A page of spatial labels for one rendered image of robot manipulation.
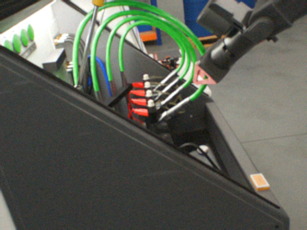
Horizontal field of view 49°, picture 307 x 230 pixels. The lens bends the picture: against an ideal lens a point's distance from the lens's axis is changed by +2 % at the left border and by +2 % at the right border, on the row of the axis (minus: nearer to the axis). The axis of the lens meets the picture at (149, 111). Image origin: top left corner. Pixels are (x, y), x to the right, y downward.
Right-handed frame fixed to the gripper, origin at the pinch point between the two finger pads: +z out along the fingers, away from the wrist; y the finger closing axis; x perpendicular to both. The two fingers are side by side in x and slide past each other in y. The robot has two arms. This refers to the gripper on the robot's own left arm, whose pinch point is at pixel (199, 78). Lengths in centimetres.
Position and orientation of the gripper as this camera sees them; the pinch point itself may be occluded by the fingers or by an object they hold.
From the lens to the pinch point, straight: 83.1
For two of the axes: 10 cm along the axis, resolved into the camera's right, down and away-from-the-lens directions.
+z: -3.8, 3.9, 8.4
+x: 7.3, 6.9, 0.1
